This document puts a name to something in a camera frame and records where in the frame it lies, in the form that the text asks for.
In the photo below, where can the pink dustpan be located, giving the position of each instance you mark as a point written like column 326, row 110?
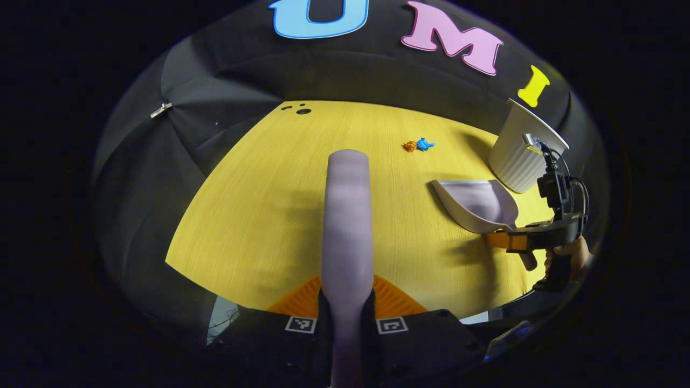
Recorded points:
column 474, row 205

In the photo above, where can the silver metal clip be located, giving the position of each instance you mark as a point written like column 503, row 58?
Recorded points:
column 160, row 110

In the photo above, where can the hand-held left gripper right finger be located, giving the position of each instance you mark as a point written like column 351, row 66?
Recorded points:
column 426, row 350

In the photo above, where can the wooden desktop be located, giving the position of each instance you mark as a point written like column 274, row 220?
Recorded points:
column 259, row 215

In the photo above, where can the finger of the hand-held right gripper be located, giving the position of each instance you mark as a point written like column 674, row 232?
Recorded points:
column 512, row 241

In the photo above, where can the black backdrop cloth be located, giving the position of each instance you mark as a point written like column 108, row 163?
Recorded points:
column 161, row 188

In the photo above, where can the orange paper trash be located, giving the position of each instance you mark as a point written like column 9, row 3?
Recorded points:
column 410, row 146

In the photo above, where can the white ribbed garbage bin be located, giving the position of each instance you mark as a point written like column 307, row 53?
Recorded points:
column 515, row 161

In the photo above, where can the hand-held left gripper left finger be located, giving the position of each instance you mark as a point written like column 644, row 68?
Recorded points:
column 269, row 350

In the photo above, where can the small pink broom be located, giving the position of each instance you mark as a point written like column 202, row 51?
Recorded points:
column 347, row 226

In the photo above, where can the blue paper trash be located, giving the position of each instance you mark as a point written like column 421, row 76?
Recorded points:
column 425, row 144

